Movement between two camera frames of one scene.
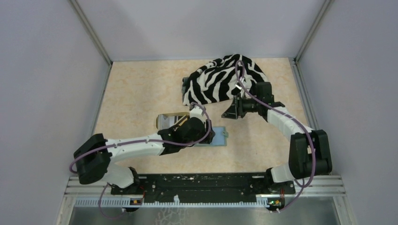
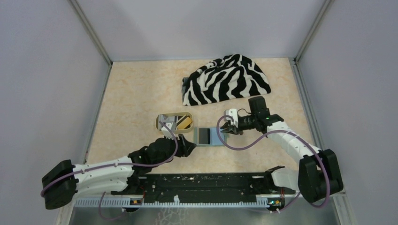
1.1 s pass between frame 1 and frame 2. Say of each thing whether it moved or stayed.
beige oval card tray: stayed
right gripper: moved
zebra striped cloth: stayed
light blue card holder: stayed
